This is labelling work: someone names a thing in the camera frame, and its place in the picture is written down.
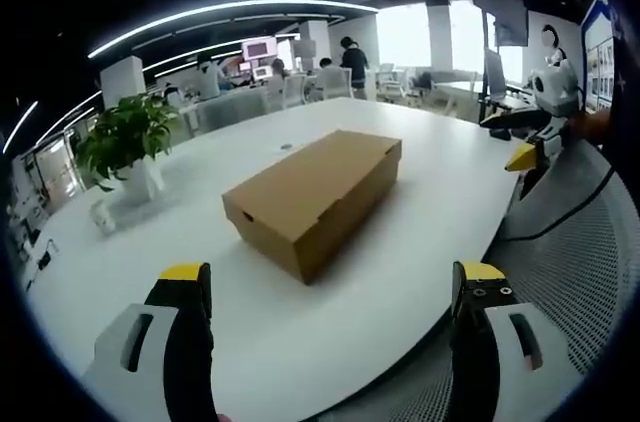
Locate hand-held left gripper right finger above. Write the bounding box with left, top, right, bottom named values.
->
left=449, top=260, right=582, bottom=422

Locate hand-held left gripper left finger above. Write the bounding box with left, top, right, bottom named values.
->
left=82, top=262, right=222, bottom=422

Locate brown cardboard shoe box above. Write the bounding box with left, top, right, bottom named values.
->
left=221, top=129, right=404, bottom=287

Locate person's right hand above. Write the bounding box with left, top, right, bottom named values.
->
left=564, top=109, right=615, bottom=144

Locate black desk monitor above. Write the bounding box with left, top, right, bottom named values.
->
left=482, top=48, right=507, bottom=99

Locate white paper cup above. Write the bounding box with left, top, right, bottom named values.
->
left=89, top=198, right=118, bottom=234

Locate white plant pot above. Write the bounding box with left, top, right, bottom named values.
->
left=117, top=157, right=166, bottom=207

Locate white office chair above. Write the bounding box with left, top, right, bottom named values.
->
left=281, top=73, right=308, bottom=109

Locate green leafy plant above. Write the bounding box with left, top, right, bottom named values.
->
left=74, top=91, right=182, bottom=193

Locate long ceiling light strip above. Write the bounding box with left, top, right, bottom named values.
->
left=86, top=0, right=380, bottom=60

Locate blue framed wall poster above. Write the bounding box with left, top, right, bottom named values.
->
left=579, top=0, right=622, bottom=111

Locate black plug with cable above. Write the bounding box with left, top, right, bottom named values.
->
left=34, top=238, right=60, bottom=271

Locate pink wall screen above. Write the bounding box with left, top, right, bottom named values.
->
left=241, top=37, right=278, bottom=62

